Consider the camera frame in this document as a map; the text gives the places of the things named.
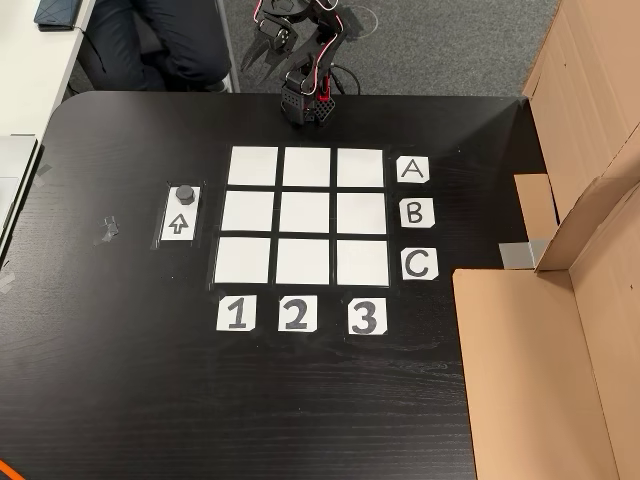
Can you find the black hexagonal token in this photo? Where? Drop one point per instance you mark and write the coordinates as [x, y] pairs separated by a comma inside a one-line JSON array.
[[185, 194]]

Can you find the white paper grid square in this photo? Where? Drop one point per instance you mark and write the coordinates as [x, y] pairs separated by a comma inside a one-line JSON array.
[[305, 212], [361, 213], [253, 166], [363, 263], [303, 261], [307, 167], [242, 260], [248, 211], [360, 168]]

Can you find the grey metal desk leg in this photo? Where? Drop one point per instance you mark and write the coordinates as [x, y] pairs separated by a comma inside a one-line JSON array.
[[227, 45]]

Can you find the black tape patch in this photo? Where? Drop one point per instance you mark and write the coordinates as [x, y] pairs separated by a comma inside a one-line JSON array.
[[352, 25]]

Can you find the person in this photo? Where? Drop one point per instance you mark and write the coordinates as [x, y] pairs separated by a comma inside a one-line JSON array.
[[165, 40]]

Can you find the paper sheet with letter A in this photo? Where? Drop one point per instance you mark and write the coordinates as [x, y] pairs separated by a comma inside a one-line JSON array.
[[413, 169]]

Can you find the white paper sheet with arrow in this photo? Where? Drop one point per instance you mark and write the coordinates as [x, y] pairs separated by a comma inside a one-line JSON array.
[[179, 230]]

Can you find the dark blue notebook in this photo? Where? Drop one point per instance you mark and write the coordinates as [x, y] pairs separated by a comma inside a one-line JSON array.
[[57, 12]]

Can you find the paper sheet with letter B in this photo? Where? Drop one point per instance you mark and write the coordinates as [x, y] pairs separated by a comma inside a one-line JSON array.
[[417, 213]]

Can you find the crumpled clear tape piece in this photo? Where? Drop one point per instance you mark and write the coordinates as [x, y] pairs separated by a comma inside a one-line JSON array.
[[107, 231]]

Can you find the white desk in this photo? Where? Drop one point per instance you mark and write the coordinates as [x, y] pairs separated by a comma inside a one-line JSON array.
[[25, 75]]

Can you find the paper sheet with letter C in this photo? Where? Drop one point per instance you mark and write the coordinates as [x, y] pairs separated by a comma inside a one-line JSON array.
[[419, 264]]

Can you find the paper sheet with number 2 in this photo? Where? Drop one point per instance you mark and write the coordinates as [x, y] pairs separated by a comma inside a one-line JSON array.
[[297, 313]]

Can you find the paper sheet with number 1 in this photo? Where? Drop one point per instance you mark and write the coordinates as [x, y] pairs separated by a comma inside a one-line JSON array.
[[236, 313]]

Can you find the paper sheet with number 3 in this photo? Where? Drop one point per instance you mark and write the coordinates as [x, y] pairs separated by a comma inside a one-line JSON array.
[[367, 316]]

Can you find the brown cardboard sheet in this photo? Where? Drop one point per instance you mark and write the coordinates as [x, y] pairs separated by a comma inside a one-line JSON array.
[[525, 375], [585, 100]]

